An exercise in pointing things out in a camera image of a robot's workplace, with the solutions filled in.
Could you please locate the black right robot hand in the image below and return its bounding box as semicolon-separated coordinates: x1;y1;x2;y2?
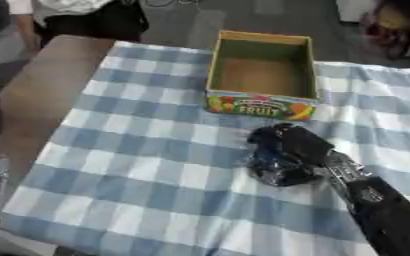
243;122;337;188

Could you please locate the dark red bag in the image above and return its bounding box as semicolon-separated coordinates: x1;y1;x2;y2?
359;0;410;60

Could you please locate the open cardboard box green inside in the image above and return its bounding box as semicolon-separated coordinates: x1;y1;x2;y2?
203;29;323;122

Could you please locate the person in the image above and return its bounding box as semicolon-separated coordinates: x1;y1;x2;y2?
5;0;151;58

